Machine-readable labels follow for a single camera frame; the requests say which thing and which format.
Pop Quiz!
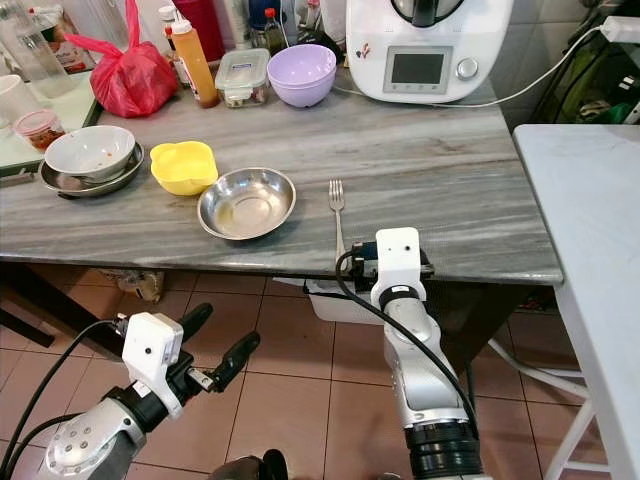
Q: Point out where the steel fork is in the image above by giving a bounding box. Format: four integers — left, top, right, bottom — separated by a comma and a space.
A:
328, 180, 349, 263

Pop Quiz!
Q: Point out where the maroon canister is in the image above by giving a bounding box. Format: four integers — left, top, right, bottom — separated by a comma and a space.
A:
172, 0, 223, 61

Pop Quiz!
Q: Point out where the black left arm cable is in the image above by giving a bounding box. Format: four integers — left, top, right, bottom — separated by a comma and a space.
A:
0, 318, 129, 480

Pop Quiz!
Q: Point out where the white ceramic bowl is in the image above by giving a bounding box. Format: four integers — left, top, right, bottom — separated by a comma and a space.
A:
44, 125, 136, 183

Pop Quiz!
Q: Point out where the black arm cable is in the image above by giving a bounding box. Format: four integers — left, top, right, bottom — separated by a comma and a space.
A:
0, 318, 129, 480
335, 245, 479, 433

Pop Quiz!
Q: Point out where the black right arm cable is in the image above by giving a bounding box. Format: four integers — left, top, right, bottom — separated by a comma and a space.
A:
335, 245, 479, 433

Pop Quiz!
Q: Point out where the empty round steel plate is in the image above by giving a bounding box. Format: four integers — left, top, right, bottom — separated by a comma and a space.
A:
198, 167, 298, 241

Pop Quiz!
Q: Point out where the steel plate under white bowl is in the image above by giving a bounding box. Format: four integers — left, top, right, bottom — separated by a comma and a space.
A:
39, 143, 145, 197

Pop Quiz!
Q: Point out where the clear bottle with orange cap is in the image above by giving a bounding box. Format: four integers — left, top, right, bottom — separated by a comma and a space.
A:
0, 0, 61, 98

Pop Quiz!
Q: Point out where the white kitchen cooking machine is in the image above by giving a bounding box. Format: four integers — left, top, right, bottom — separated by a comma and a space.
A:
346, 0, 517, 104

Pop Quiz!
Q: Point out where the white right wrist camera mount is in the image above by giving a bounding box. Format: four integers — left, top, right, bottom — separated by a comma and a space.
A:
370, 227, 423, 306

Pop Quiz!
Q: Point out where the dark green bag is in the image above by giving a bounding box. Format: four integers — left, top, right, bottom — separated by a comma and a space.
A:
530, 40, 640, 126

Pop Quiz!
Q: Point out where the lilac plastic bowl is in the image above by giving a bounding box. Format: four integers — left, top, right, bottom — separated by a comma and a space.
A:
267, 43, 338, 108

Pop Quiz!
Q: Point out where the white plastic bin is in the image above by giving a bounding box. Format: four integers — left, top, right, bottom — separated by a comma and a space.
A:
302, 278, 376, 323

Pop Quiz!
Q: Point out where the small dark sauce bottle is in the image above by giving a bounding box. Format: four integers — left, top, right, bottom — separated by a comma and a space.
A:
162, 25, 187, 85

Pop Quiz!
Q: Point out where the small tub with pink lid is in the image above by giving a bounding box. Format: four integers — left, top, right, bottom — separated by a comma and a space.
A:
14, 109, 64, 151

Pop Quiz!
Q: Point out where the yellow plastic bowl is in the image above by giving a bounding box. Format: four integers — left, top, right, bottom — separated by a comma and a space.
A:
150, 140, 219, 197

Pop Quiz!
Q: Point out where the pale green tray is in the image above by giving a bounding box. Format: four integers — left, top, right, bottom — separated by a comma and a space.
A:
0, 70, 101, 181

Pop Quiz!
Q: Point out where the white ceramic mug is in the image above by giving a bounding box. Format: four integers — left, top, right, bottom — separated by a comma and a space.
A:
0, 74, 43, 129

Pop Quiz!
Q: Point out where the dark robot leg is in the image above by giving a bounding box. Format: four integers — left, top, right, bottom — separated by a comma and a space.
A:
210, 450, 291, 480

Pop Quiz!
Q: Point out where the glass food container with lid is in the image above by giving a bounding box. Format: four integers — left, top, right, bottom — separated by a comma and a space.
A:
216, 48, 271, 108

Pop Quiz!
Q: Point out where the white side table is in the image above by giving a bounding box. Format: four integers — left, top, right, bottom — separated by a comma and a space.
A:
513, 123, 640, 480

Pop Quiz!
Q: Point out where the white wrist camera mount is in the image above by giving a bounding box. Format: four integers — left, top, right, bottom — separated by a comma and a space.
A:
370, 227, 423, 306
122, 312, 186, 416

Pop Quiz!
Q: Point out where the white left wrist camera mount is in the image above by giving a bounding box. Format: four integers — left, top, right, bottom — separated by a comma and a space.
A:
122, 312, 186, 416

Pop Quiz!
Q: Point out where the red tied plastic bag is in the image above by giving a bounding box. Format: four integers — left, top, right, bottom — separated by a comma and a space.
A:
64, 0, 179, 119

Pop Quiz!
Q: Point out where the orange sauce squeeze bottle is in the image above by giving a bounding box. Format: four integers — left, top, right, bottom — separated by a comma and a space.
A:
170, 12, 219, 109

